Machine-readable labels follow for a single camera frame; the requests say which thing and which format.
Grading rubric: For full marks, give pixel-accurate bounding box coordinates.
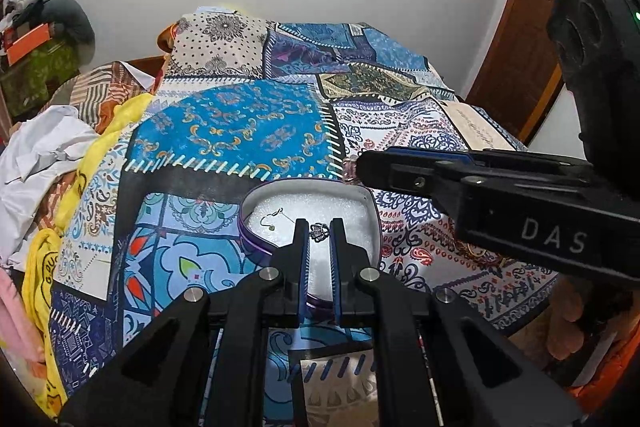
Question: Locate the silver hook earring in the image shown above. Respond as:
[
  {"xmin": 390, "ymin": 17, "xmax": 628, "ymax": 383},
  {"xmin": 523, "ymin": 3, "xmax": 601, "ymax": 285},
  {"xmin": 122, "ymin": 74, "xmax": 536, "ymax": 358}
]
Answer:
[{"xmin": 258, "ymin": 207, "xmax": 295, "ymax": 232}]

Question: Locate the silver charm earring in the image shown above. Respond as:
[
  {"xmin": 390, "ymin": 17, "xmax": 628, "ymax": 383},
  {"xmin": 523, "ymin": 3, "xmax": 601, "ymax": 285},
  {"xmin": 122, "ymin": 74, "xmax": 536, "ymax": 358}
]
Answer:
[{"xmin": 309, "ymin": 222, "xmax": 330, "ymax": 243}]

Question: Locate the purple heart-shaped jewelry box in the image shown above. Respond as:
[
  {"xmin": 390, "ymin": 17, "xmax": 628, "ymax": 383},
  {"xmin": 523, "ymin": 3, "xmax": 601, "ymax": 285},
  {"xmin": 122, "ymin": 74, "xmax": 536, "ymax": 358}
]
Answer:
[{"xmin": 238, "ymin": 178, "xmax": 382, "ymax": 317}]

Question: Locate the person's right hand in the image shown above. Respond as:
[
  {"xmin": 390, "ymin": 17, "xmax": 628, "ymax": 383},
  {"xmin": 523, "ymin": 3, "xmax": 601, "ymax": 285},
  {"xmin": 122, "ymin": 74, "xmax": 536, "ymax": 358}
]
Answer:
[{"xmin": 546, "ymin": 277, "xmax": 639, "ymax": 360}]

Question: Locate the brown wooden door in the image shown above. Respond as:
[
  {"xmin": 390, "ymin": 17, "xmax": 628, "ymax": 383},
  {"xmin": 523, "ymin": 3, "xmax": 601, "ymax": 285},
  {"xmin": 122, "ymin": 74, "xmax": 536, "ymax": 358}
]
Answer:
[{"xmin": 465, "ymin": 0, "xmax": 562, "ymax": 143}]

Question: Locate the blue patchwork bedspread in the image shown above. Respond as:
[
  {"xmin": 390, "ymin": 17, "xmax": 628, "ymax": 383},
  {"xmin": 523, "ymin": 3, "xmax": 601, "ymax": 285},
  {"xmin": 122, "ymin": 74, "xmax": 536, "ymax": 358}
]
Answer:
[{"xmin": 49, "ymin": 11, "xmax": 556, "ymax": 426}]

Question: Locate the yellow cloth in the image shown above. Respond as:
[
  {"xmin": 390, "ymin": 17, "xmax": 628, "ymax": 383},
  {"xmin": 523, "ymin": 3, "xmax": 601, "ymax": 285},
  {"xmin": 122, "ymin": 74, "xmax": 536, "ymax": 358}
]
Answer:
[{"xmin": 21, "ymin": 93, "xmax": 153, "ymax": 421}]

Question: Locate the striped beige pillow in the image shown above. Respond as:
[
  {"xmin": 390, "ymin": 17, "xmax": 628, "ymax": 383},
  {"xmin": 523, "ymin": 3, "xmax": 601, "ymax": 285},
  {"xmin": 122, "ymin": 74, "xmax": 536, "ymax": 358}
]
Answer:
[{"xmin": 44, "ymin": 61, "xmax": 155, "ymax": 134}]

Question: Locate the white crumpled cloth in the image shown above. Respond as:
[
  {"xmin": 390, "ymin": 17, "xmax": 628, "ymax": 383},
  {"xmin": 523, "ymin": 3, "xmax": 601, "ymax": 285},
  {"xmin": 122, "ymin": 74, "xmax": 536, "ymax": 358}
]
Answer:
[{"xmin": 1, "ymin": 105, "xmax": 98, "ymax": 268}]

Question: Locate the pink cloth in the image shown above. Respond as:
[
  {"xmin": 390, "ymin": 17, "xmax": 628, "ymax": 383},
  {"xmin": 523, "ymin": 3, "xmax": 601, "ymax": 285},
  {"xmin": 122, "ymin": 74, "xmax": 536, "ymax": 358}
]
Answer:
[{"xmin": 0, "ymin": 270, "xmax": 44, "ymax": 364}]

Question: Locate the green patterned covered stand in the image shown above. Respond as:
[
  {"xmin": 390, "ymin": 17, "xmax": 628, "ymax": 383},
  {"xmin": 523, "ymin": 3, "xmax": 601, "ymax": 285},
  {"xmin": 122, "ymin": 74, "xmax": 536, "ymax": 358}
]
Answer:
[{"xmin": 1, "ymin": 39, "xmax": 79, "ymax": 119}]

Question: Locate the orange box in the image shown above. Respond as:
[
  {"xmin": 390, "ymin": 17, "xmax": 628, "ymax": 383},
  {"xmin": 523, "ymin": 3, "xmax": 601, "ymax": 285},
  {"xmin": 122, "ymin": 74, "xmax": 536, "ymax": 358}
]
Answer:
[{"xmin": 6, "ymin": 24, "xmax": 51, "ymax": 66}]

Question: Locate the pile of clothes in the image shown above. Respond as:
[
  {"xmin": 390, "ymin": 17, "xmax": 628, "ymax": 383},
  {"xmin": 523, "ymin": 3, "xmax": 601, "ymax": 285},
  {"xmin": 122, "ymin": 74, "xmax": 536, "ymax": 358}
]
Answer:
[{"xmin": 1, "ymin": 0, "xmax": 96, "ymax": 65}]

